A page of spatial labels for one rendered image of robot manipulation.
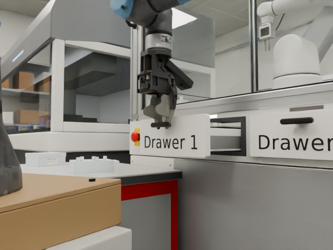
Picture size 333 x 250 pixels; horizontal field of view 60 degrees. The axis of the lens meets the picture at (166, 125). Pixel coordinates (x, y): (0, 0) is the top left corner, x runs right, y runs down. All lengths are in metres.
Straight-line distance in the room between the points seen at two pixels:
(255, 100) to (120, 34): 1.10
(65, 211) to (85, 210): 0.03
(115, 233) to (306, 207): 0.53
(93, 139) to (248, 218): 0.97
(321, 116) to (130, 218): 0.58
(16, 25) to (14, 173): 4.86
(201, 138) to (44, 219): 0.50
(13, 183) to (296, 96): 0.64
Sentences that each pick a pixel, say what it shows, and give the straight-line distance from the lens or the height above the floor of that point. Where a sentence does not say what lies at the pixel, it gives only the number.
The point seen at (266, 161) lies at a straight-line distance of 0.81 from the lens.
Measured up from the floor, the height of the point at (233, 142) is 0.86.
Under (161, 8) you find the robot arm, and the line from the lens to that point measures 0.73.
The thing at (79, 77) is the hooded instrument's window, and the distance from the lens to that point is 1.60.
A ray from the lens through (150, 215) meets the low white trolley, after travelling 0.95.
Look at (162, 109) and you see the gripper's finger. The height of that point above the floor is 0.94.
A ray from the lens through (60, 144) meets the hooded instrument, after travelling 1.52.
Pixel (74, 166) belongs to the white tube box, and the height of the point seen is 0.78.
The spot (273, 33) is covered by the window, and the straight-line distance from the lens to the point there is 0.86.
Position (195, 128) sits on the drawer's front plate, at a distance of 0.74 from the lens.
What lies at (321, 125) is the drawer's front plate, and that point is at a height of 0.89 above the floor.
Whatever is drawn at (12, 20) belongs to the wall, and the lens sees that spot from 5.19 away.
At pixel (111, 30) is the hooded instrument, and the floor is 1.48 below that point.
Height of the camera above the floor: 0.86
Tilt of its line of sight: 3 degrees up
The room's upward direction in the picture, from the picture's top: straight up
